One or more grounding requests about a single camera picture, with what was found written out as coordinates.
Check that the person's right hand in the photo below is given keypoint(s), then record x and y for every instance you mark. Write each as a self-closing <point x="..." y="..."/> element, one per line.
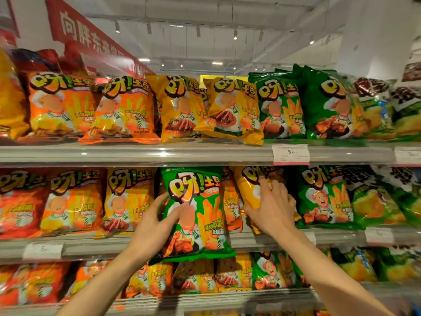
<point x="276" y="213"/>

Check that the person's left hand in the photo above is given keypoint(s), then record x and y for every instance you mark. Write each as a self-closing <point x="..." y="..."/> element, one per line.
<point x="154" y="233"/>

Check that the yellow chef snack bag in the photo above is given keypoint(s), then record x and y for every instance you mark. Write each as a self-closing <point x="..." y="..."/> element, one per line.
<point x="250" y="190"/>
<point x="125" y="200"/>

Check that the row of orange snack bags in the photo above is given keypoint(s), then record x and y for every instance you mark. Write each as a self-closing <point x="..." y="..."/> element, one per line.
<point x="151" y="279"/>
<point x="125" y="108"/>

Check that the green potato stick bag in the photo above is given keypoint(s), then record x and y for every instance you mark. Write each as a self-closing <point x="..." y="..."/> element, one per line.
<point x="197" y="200"/>
<point x="322" y="200"/>

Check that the metal store shelving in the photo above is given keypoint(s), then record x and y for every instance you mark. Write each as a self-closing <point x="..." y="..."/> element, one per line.
<point x="164" y="154"/>

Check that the row of red tomato chip bags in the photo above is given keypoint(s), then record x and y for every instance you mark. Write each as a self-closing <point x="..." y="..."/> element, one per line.
<point x="36" y="283"/>

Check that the red tomato snack bag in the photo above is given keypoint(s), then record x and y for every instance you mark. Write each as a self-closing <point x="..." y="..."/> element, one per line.
<point x="23" y="210"/>

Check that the dark red large snack bag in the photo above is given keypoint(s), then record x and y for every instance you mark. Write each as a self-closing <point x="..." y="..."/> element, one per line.
<point x="39" y="60"/>

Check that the person's left forearm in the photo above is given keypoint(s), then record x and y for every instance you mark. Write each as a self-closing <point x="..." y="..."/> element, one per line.
<point x="105" y="286"/>

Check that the person's right forearm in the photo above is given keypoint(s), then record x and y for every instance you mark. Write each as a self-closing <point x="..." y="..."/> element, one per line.
<point x="329" y="279"/>

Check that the white price tag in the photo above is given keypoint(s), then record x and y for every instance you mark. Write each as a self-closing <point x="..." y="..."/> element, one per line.
<point x="291" y="154"/>
<point x="408" y="156"/>
<point x="42" y="251"/>
<point x="379" y="236"/>
<point x="310" y="238"/>

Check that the yellow background board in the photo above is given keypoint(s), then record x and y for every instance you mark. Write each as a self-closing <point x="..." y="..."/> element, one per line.
<point x="210" y="76"/>

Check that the red white poster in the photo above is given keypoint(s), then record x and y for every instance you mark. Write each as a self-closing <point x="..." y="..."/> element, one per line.
<point x="412" y="72"/>

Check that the red hanging banner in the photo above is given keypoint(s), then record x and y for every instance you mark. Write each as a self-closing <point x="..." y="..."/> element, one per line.
<point x="82" y="29"/>

